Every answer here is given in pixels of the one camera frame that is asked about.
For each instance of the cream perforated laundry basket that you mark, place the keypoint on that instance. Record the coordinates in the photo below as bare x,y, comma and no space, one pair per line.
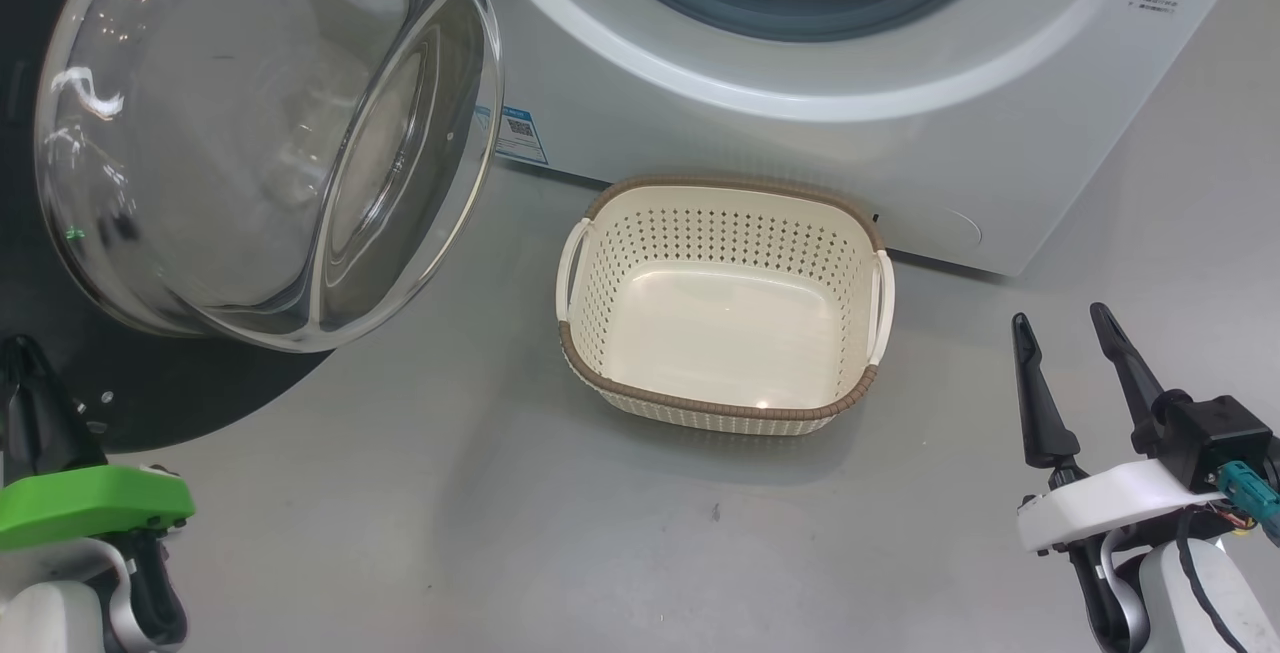
725,333

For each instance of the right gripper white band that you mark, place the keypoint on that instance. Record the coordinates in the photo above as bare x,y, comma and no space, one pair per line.
1100,503

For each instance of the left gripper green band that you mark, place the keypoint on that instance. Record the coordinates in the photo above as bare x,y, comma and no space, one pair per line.
90,503

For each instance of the white washing machine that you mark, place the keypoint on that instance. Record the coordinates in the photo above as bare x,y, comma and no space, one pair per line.
900,133

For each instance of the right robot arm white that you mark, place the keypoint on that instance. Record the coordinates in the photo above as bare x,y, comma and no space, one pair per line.
1170,603

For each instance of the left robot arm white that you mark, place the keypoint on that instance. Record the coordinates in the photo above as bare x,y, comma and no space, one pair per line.
50,613

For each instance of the glass washing machine door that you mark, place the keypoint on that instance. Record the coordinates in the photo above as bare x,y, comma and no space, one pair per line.
250,133

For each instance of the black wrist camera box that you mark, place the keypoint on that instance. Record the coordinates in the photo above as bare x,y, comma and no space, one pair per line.
1215,433

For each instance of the blue white QR sticker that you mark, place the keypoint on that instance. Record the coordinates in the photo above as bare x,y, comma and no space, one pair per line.
521,136

